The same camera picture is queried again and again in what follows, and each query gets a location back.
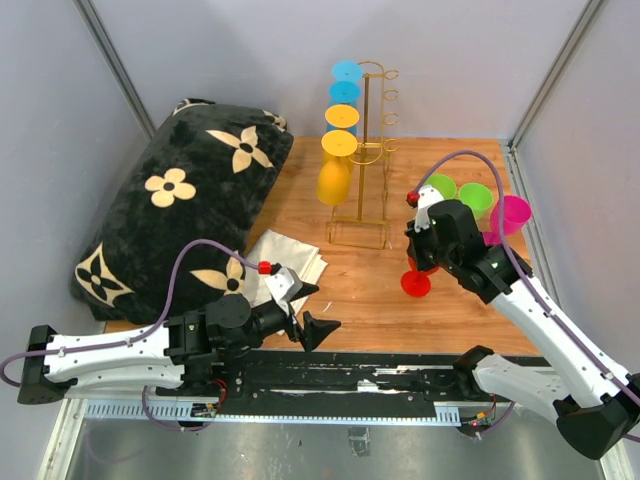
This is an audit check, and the rear blue wine glass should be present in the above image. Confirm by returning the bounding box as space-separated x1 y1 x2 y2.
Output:
331 61 363 84

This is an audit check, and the magenta wine glass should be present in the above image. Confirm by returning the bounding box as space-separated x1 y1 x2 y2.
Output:
483 195 532 246

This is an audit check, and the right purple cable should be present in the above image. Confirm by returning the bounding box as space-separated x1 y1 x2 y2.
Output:
419 150 640 444

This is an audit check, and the front blue wine glass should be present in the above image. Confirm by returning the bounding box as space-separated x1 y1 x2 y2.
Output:
325 81 361 135

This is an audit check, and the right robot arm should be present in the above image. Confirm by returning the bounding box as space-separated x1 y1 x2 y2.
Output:
406 192 639 460

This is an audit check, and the gold wire glass rack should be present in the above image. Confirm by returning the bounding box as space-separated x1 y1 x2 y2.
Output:
327 60 398 250

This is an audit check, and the blue wine glass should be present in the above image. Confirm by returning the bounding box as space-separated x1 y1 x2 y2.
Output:
325 81 361 135
331 61 363 84

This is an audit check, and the green wine glass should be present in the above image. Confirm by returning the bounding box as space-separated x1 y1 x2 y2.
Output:
458 182 494 220
426 173 457 200

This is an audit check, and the yellow wine glass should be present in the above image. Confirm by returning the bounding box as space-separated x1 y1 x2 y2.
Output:
321 104 360 161
316 130 358 206

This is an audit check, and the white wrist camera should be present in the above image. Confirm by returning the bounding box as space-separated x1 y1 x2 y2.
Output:
413 184 444 233
264 264 302 315

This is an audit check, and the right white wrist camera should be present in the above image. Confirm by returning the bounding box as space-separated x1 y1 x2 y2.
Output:
413 184 444 233

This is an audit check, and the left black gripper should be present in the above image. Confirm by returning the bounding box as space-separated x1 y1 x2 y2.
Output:
227 282 342 352

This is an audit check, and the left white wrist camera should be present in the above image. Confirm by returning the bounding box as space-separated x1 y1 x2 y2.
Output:
264 264 302 315

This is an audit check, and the black floral plush pillow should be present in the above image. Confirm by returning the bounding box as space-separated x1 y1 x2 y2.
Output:
70 98 294 325

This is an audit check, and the folded white cloth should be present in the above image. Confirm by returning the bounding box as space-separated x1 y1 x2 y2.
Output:
243 229 328 306

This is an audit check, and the red wine glass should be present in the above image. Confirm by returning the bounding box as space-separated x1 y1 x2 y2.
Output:
400 257 439 298

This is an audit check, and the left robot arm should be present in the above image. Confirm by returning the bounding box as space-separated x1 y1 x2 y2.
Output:
17 294 341 405

